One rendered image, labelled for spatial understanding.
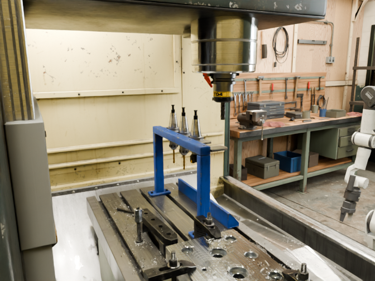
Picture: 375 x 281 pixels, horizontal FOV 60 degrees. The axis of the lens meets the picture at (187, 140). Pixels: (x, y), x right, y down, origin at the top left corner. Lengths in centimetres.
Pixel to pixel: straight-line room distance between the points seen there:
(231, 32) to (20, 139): 48
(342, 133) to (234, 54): 378
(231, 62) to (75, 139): 116
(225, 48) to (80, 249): 114
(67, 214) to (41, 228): 121
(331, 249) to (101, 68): 135
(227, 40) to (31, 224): 52
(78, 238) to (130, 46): 98
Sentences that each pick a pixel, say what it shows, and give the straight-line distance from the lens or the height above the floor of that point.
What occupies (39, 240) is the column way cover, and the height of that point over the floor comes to 125.
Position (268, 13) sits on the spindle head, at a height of 159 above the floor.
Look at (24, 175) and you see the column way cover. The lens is 48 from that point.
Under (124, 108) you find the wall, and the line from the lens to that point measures 177.
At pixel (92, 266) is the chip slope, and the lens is 153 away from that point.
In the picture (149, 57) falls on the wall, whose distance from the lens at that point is 180.
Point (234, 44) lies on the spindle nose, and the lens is 75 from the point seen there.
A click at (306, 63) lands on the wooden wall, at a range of 501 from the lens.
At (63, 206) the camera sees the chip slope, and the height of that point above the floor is 82.
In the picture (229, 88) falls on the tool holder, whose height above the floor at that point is 143.
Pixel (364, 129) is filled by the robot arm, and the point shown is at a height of 112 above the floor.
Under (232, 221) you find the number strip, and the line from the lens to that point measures 126.
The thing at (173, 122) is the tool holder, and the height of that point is 125.
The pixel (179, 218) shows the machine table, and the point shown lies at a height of 90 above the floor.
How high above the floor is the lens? 148
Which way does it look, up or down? 12 degrees down
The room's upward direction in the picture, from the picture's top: 1 degrees counter-clockwise
